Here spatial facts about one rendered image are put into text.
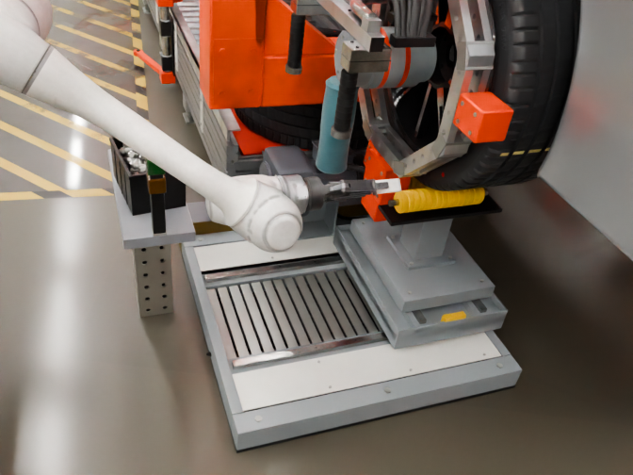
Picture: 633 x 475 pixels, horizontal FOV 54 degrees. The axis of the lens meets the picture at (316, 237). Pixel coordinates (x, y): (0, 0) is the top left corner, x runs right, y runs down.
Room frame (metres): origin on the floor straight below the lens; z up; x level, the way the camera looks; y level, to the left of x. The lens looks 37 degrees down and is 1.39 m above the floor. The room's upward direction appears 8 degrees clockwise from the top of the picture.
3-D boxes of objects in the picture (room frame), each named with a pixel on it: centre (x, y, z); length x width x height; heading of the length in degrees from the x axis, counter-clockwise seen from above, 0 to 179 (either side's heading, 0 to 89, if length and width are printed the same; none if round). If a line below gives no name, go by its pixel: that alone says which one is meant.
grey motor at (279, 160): (1.74, -0.01, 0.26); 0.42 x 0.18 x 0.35; 114
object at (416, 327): (1.55, -0.32, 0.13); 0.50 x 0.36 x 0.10; 24
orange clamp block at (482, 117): (1.19, -0.30, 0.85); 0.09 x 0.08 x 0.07; 24
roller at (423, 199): (1.41, -0.31, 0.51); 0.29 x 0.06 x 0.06; 114
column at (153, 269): (1.39, 0.47, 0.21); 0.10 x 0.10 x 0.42; 24
